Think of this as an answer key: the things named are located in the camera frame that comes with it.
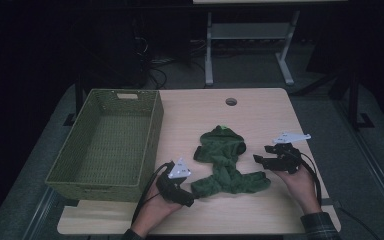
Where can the person's left hand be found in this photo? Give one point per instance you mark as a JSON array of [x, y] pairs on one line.
[[156, 210]]

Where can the green woven basket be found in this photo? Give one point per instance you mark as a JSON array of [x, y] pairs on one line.
[[80, 160]]

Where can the green plush pet hoodie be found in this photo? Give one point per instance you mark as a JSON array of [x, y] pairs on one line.
[[225, 160]]

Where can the person's right hand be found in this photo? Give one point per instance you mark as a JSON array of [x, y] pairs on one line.
[[300, 190]]

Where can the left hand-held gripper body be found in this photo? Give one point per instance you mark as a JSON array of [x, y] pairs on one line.
[[170, 186]]

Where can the grey table edge bracket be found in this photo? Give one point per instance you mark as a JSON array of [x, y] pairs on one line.
[[331, 202]]

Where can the black stand leg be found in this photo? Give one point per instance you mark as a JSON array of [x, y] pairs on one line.
[[78, 100], [355, 100]]

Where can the grey metal stand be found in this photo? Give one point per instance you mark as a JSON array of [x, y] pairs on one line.
[[250, 31]]

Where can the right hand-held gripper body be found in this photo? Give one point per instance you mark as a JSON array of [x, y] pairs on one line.
[[286, 160]]

